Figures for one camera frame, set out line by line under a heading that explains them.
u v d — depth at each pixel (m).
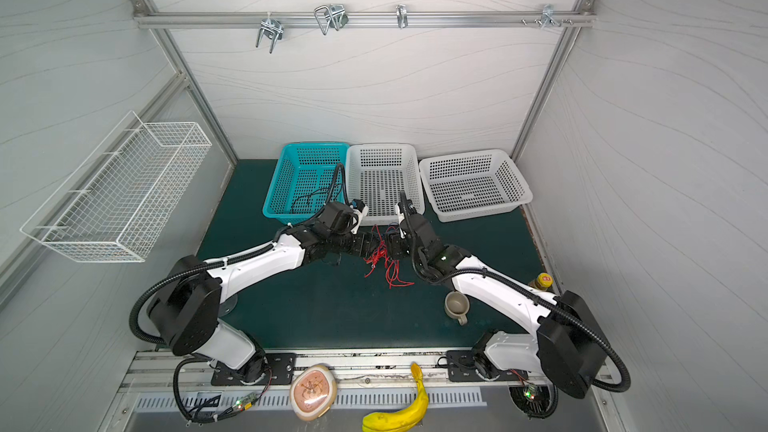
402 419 0.63
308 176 1.14
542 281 0.70
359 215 0.70
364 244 0.75
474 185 1.04
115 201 0.68
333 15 0.76
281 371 0.73
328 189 1.11
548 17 0.77
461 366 0.73
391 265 0.88
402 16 0.78
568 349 0.40
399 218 0.73
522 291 0.47
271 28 0.79
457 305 0.84
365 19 0.78
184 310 0.43
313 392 0.68
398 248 0.73
